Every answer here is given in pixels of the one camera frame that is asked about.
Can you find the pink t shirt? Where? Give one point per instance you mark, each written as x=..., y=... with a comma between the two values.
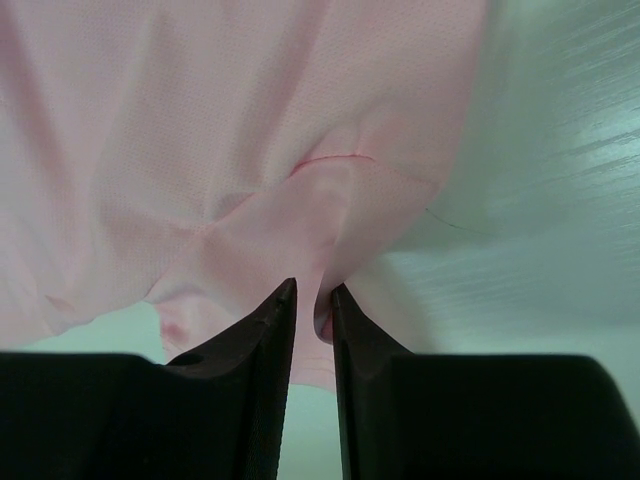
x=195, y=154

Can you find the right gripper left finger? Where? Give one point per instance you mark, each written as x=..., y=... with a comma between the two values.
x=236, y=391

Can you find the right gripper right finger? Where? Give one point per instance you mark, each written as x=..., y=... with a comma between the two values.
x=370, y=435

